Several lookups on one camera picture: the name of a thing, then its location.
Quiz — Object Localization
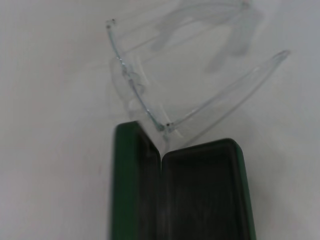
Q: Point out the clear plastic glasses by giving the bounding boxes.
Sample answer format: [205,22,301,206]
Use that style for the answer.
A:
[104,0,293,152]

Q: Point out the green glasses case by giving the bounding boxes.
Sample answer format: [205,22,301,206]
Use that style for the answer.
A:
[106,120,258,240]

